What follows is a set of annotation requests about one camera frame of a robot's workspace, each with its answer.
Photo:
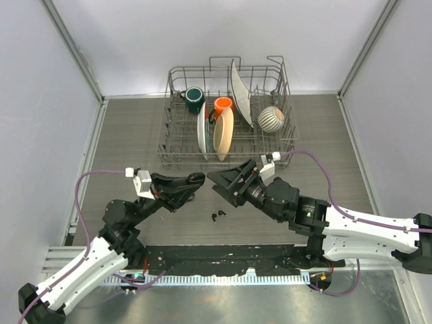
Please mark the grey wire dish rack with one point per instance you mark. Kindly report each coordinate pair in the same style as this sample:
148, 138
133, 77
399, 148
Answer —
268, 85

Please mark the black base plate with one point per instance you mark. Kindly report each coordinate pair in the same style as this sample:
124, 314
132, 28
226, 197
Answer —
231, 260

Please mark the white slotted cable duct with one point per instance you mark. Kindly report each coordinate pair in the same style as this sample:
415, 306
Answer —
250, 278

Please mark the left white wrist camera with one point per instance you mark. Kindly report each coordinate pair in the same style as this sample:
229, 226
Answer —
142, 182

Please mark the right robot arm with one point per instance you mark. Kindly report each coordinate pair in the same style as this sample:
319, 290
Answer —
334, 233

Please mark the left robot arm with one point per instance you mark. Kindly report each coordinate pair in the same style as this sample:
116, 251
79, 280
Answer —
114, 248

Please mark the beige bowl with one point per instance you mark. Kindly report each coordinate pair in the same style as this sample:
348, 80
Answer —
223, 132

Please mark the orange mug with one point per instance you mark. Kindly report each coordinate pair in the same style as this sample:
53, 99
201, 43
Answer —
219, 106

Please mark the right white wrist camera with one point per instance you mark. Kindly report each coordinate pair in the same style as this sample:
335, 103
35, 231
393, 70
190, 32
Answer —
268, 161

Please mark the white green plate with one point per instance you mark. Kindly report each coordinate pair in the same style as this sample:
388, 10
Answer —
203, 131

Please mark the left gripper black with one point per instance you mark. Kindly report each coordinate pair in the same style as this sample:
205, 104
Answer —
172, 192

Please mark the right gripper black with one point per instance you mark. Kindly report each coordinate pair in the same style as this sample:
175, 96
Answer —
235, 192

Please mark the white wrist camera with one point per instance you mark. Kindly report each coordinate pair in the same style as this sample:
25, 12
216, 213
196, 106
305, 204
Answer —
268, 161
142, 182

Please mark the black oblong charging case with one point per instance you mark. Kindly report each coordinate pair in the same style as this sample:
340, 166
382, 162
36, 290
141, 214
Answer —
197, 178

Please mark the white upright plate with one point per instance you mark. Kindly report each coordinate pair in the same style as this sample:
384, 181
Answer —
241, 95

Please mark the striped round bowl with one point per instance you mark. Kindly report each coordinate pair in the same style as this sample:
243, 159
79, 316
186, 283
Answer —
271, 119

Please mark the dark green mug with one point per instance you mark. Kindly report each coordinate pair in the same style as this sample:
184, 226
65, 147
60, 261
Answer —
194, 98

